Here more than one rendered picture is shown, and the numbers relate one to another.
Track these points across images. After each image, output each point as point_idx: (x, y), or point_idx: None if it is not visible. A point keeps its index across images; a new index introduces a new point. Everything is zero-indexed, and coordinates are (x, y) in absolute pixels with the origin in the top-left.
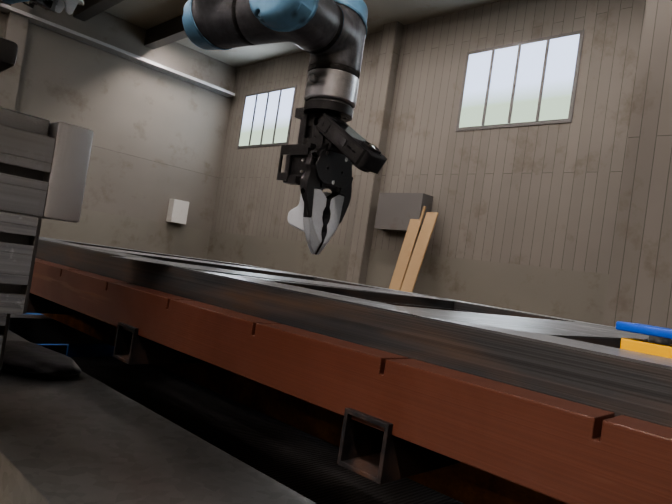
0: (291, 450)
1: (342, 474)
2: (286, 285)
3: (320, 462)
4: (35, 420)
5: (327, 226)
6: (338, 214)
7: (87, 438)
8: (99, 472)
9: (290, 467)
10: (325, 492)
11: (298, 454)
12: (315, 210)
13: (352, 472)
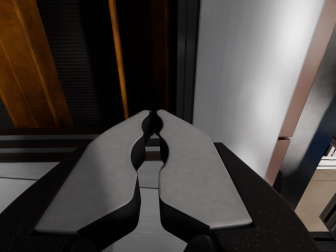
0: (92, 108)
1: (79, 60)
2: (225, 70)
3: (83, 84)
4: (325, 92)
5: (141, 133)
6: (88, 162)
7: (327, 51)
8: None
9: (110, 85)
10: (112, 41)
11: (91, 101)
12: (205, 155)
13: (68, 60)
